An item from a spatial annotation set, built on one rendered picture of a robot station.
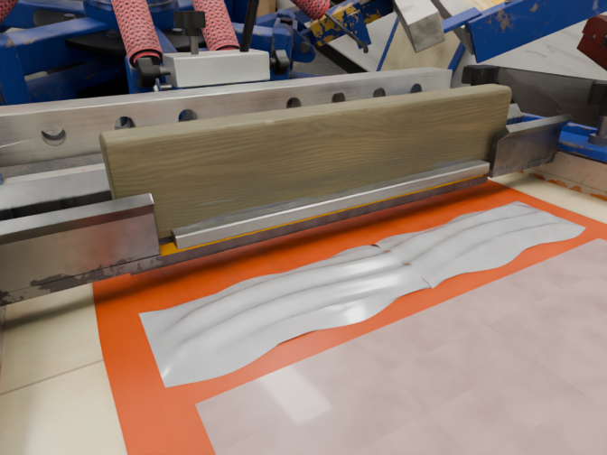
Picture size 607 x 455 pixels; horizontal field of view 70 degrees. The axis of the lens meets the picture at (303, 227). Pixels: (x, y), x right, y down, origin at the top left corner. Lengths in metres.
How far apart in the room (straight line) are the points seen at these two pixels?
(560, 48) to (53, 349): 2.50
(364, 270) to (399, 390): 0.11
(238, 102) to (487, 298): 0.36
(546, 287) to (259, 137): 0.22
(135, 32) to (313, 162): 0.45
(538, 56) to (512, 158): 2.19
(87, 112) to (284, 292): 0.30
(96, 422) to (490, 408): 0.19
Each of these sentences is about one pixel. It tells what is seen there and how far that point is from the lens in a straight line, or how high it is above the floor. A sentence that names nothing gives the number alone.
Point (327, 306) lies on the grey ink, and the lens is 0.28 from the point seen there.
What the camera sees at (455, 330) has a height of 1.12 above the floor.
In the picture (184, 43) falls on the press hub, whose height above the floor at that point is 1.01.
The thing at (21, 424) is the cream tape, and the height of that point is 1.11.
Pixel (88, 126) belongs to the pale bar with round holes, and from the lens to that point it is 0.51.
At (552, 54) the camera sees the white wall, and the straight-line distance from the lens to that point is 2.62.
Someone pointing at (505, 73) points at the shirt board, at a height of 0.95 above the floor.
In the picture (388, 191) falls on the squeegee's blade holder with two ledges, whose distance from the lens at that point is 0.37.
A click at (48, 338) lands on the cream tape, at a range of 0.31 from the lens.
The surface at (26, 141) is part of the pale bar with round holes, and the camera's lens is 0.51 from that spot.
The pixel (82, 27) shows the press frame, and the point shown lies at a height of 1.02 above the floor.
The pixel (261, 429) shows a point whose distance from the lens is 0.22.
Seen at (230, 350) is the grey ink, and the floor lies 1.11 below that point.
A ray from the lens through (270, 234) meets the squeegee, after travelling 0.35.
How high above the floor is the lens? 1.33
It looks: 40 degrees down
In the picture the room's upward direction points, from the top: 9 degrees clockwise
